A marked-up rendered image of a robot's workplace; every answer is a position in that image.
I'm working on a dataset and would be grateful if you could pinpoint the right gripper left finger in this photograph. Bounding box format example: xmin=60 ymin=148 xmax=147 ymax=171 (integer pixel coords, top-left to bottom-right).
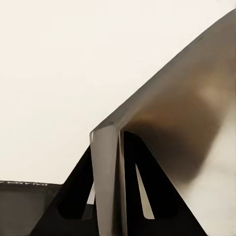
xmin=29 ymin=146 xmax=99 ymax=236

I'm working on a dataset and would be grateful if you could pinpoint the paper coffee filter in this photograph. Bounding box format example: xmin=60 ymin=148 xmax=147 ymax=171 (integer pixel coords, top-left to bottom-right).
xmin=89 ymin=8 xmax=236 ymax=236

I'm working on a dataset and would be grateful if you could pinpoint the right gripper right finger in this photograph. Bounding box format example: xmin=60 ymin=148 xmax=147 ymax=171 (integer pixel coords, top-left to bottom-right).
xmin=123 ymin=131 xmax=207 ymax=236

